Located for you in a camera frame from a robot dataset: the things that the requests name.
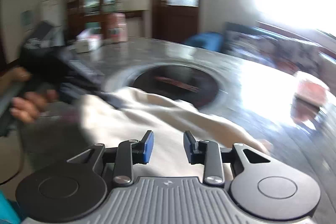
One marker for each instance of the right butterfly print cushion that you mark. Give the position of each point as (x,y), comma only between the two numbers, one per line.
(292,55)

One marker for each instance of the pink white tissue pack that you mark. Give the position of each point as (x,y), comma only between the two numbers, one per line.
(309,96)

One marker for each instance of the blue sofa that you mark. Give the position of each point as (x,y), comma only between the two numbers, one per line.
(214,41)

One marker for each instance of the white refrigerator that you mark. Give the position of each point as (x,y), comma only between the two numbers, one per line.
(50,11)

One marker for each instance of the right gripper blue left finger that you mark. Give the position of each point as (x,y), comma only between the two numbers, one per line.
(146,144)

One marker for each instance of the grey quilted star tablecloth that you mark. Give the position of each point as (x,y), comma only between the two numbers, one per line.
(293,183)

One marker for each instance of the white tissue box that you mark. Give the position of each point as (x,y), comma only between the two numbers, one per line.
(88,40)

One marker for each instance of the cream white sweater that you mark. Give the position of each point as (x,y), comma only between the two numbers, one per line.
(167,119)

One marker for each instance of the pink cartoon-face bottle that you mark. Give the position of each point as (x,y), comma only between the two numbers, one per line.
(117,28)

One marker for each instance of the round black induction cooktop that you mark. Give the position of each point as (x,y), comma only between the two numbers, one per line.
(178,82)

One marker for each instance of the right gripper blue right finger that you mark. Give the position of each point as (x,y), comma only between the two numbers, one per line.
(195,150)

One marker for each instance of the left butterfly print cushion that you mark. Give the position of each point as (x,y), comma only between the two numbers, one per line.
(256,48)

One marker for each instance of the butterfly print cushion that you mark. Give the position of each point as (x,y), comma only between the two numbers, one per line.
(292,55)
(256,48)

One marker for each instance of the left bare hand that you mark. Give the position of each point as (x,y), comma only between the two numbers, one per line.
(30,106)

